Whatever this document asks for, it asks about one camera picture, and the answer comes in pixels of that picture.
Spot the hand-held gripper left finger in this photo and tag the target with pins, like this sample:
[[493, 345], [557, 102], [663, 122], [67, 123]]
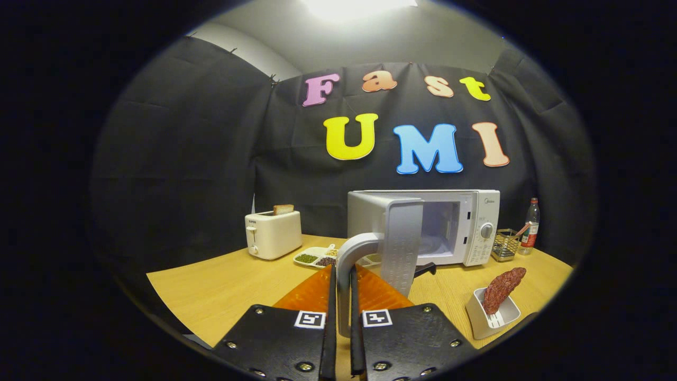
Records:
[[331, 328]]

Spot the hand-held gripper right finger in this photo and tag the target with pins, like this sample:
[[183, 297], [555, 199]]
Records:
[[355, 328]]

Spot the reddish brown meat piece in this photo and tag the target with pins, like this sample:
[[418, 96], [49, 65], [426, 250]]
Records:
[[500, 288]]

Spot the white toaster oven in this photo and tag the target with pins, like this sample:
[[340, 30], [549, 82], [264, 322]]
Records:
[[476, 211]]

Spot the white bread toaster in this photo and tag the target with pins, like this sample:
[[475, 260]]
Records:
[[275, 235]]

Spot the white divided bean dish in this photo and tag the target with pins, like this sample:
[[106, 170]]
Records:
[[307, 258]]

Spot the small white ribbed tray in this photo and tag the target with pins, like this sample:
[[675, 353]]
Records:
[[478, 320]]

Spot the toast slice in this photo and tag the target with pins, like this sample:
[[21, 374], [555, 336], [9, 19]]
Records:
[[283, 209]]

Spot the red striped straw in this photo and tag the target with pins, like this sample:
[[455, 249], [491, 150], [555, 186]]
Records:
[[522, 230]]

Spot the clear bottle with red cap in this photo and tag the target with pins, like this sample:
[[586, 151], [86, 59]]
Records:
[[530, 233]]

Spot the black backdrop cloth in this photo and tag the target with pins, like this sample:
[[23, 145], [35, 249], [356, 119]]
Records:
[[201, 159]]

